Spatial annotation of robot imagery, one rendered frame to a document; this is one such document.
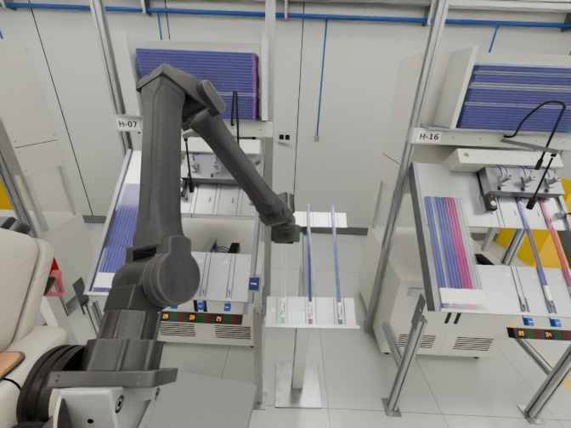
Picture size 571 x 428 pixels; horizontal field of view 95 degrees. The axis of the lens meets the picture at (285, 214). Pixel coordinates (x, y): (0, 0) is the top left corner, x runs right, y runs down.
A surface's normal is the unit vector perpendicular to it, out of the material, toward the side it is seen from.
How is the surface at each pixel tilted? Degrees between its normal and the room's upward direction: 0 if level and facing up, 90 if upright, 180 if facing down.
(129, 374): 37
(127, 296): 47
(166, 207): 62
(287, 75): 90
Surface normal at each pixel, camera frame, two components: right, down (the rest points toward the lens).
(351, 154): -0.03, 0.41
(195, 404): 0.04, -0.91
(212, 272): 0.00, -0.36
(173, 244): 0.88, -0.22
